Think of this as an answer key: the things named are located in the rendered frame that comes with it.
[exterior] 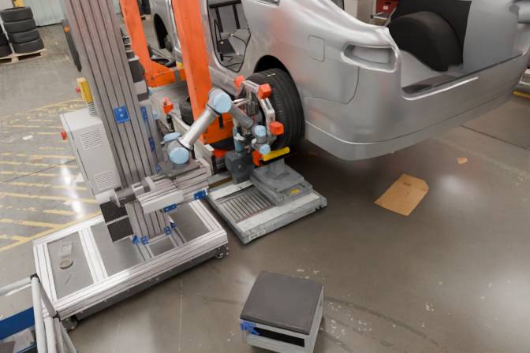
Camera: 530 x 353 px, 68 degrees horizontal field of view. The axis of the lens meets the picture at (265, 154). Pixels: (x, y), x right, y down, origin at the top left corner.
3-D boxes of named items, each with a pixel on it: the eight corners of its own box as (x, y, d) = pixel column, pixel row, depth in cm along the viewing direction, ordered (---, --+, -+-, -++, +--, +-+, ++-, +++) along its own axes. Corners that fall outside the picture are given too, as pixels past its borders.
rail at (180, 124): (221, 168, 388) (218, 148, 378) (212, 171, 385) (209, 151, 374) (148, 98, 578) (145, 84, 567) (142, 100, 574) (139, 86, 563)
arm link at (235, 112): (200, 93, 260) (249, 134, 288) (204, 98, 251) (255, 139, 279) (211, 79, 259) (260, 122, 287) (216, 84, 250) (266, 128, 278)
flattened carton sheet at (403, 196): (432, 185, 362) (433, 182, 361) (407, 216, 327) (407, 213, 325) (401, 176, 380) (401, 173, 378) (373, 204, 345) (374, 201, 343)
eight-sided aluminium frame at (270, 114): (278, 156, 318) (273, 91, 291) (271, 158, 315) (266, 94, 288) (246, 132, 359) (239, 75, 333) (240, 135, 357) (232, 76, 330)
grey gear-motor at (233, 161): (274, 175, 386) (270, 143, 369) (235, 190, 368) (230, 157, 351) (264, 167, 400) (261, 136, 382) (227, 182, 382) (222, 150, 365)
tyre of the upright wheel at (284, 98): (317, 117, 297) (277, 50, 317) (292, 126, 288) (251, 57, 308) (290, 156, 354) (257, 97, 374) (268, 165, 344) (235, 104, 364)
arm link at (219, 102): (177, 158, 261) (229, 95, 256) (181, 169, 249) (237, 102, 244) (162, 150, 255) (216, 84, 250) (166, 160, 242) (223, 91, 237)
